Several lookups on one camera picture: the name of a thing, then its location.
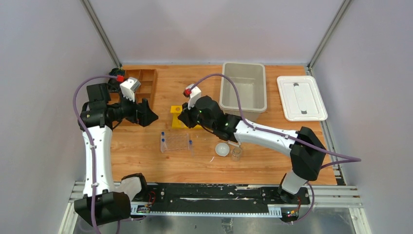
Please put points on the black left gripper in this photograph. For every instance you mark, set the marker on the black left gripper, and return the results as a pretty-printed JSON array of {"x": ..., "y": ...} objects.
[{"x": 139, "y": 112}]

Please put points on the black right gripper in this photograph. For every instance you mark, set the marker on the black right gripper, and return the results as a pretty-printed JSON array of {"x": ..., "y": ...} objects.
[{"x": 186, "y": 115}]

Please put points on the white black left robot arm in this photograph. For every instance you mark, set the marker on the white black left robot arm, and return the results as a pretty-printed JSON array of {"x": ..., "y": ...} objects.
[{"x": 102, "y": 202}]

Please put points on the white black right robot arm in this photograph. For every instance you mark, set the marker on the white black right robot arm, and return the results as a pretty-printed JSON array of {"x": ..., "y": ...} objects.
[{"x": 303, "y": 147}]

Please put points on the clear plastic well plate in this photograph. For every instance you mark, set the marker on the clear plastic well plate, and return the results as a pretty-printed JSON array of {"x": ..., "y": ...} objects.
[{"x": 176, "y": 141}]

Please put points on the wooden compartment organizer tray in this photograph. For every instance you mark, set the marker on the wooden compartment organizer tray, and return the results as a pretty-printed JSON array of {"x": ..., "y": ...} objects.
[{"x": 148, "y": 80}]

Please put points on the white porcelain evaporating dish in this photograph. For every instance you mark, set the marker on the white porcelain evaporating dish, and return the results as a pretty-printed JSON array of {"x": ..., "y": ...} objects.
[{"x": 222, "y": 149}]

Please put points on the white clay triangle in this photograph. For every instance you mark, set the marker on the white clay triangle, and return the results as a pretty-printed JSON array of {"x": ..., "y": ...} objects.
[{"x": 235, "y": 144}]

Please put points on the small glass flask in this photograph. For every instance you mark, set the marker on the small glass flask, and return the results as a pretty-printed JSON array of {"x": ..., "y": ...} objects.
[{"x": 236, "y": 153}]

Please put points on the translucent grey plastic bin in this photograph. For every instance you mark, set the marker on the translucent grey plastic bin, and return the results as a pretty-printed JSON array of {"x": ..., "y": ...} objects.
[{"x": 250, "y": 81}]

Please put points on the white plastic bin lid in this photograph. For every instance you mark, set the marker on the white plastic bin lid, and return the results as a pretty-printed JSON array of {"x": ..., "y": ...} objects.
[{"x": 301, "y": 99}]

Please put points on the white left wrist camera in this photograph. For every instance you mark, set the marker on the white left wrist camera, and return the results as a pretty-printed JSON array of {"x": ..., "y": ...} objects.
[{"x": 128, "y": 88}]

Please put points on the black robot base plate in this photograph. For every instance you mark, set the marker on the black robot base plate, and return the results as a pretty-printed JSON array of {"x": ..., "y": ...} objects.
[{"x": 217, "y": 199}]

